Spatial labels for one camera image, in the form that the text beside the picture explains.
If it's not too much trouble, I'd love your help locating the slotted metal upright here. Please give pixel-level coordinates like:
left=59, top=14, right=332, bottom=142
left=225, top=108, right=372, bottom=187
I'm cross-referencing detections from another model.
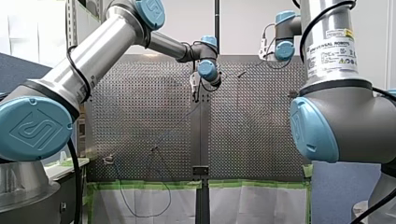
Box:
left=64, top=0, right=78, bottom=49

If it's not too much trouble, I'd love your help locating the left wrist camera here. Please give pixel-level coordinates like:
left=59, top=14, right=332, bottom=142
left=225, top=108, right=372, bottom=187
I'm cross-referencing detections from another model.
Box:
left=189, top=71, right=201, bottom=94

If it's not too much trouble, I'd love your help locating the black upright pole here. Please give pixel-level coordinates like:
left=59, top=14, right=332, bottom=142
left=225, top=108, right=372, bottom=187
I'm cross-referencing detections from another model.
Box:
left=214, top=0, right=221, bottom=54

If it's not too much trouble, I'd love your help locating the black cable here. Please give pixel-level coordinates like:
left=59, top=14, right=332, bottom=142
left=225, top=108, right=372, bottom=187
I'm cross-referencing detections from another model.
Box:
left=65, top=40, right=222, bottom=224
left=261, top=0, right=396, bottom=224

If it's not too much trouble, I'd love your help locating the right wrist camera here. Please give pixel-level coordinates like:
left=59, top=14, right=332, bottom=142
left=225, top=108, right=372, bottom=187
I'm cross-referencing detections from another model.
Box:
left=257, top=36, right=271, bottom=63

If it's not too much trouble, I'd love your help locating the blue cable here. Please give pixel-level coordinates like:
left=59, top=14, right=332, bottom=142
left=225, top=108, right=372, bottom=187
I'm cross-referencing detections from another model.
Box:
left=112, top=70, right=248, bottom=218

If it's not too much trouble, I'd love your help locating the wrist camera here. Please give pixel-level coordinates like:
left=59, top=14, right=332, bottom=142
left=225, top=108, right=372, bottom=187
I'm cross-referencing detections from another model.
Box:
left=189, top=71, right=201, bottom=94
left=257, top=36, right=271, bottom=63

